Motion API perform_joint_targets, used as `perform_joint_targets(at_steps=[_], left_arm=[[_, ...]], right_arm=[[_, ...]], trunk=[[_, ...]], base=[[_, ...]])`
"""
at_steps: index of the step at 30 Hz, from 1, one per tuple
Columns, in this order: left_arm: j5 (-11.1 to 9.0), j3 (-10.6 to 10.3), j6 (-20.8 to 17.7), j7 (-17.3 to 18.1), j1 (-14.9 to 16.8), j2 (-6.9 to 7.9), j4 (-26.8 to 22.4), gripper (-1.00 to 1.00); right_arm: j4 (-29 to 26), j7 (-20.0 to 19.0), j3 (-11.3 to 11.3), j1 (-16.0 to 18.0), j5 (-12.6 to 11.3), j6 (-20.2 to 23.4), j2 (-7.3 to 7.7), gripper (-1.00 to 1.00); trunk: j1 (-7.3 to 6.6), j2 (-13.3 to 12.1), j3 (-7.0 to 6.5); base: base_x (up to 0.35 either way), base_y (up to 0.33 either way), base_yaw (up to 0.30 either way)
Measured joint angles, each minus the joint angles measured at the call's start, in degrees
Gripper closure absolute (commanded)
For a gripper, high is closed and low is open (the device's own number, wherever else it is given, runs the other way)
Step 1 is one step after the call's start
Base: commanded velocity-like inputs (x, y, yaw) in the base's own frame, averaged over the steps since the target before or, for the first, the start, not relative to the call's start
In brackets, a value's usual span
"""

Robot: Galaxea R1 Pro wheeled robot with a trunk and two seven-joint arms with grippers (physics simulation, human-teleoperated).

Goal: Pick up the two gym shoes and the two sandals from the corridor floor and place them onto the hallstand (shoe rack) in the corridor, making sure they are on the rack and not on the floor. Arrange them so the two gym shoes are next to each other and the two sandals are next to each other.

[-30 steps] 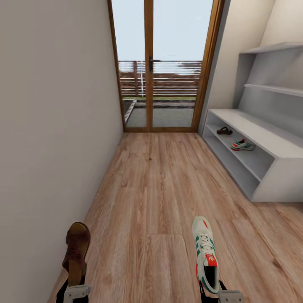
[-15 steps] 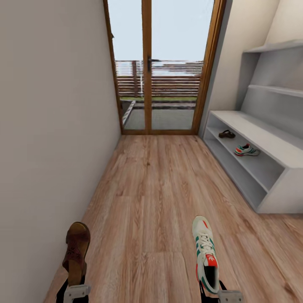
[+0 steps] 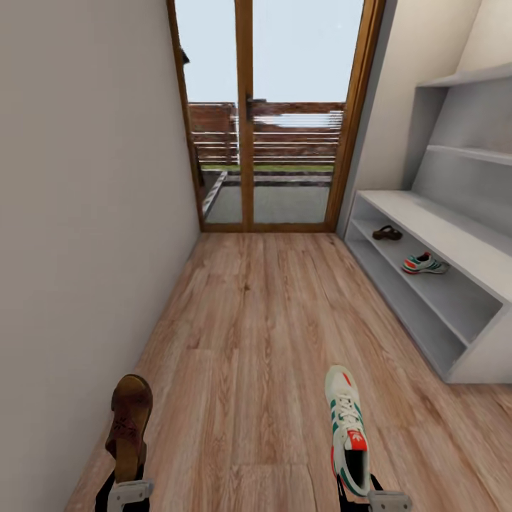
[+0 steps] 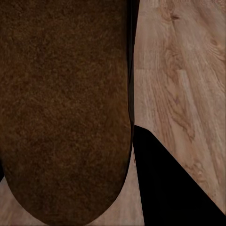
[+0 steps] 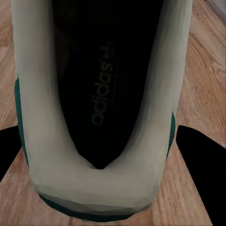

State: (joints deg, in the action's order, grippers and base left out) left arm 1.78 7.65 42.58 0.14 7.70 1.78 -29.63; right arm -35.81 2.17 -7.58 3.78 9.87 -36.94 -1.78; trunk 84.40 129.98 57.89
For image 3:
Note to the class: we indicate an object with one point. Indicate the gym shoe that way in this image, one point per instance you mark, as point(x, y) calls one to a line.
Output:
point(349, 451)
point(425, 263)

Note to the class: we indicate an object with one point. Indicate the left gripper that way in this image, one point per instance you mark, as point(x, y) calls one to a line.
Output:
point(102, 496)

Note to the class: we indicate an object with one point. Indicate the door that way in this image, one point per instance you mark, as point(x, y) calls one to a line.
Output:
point(272, 93)

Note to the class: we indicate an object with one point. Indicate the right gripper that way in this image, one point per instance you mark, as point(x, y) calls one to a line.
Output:
point(349, 506)

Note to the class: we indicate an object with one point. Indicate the sandal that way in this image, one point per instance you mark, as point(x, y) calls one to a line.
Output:
point(132, 403)
point(390, 233)

